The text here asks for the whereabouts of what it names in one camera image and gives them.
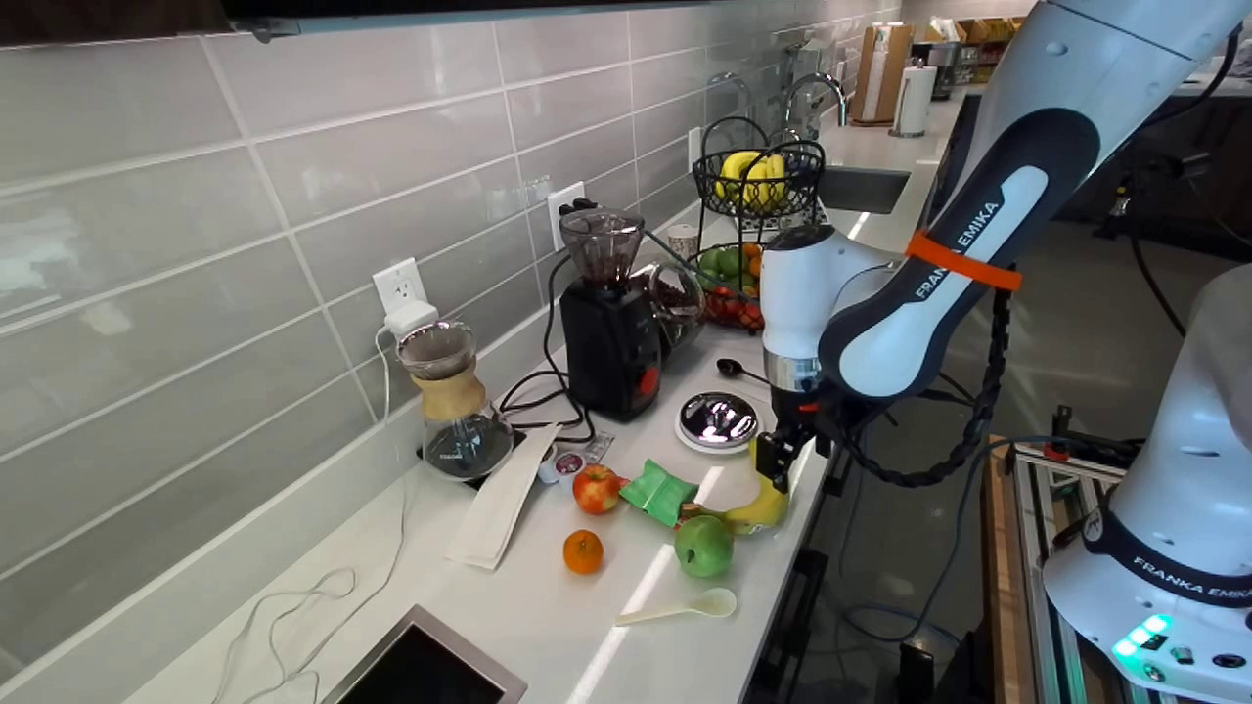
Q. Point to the black two-tier fruit basket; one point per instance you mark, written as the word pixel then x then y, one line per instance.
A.
pixel 802 170

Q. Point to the kitchen sink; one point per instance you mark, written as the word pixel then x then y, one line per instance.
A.
pixel 857 190

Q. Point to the white plastic spoon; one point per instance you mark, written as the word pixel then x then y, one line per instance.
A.
pixel 708 602

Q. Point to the countertop induction plate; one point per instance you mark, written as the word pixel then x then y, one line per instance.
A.
pixel 426 662

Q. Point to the round silver lid dish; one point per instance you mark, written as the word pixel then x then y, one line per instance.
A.
pixel 717 424

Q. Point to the small orange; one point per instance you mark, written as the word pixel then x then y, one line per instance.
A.
pixel 585 552

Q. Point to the green snack packet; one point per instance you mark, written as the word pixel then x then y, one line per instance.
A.
pixel 657 496

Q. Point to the yellow bananas in basket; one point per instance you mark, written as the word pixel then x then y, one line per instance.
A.
pixel 754 180

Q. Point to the black measuring spoon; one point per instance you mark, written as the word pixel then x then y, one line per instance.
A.
pixel 733 368

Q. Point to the paper towel roll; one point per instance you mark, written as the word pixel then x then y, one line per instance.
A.
pixel 911 103

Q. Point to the yellow green banana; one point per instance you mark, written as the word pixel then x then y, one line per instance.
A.
pixel 764 509

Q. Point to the green apple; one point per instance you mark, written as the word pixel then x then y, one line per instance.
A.
pixel 704 545

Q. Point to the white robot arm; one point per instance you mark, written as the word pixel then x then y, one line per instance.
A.
pixel 857 331

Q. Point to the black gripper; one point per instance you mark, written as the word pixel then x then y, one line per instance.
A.
pixel 795 424

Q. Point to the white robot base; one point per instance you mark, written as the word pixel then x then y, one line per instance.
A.
pixel 1158 582

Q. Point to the white wall outlet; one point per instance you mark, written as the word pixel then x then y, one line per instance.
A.
pixel 405 299

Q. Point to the black coffee grinder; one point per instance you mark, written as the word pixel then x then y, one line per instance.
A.
pixel 606 323

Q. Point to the red yellow apple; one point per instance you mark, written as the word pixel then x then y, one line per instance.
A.
pixel 594 490

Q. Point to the glass jar blender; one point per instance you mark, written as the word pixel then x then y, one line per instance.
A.
pixel 463 437

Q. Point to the white folded paper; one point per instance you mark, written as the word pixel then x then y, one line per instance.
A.
pixel 498 502

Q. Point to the mixed fruit in lower basket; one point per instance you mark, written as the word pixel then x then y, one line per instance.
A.
pixel 730 283

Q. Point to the wooden robot cart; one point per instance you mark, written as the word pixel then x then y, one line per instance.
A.
pixel 1034 658

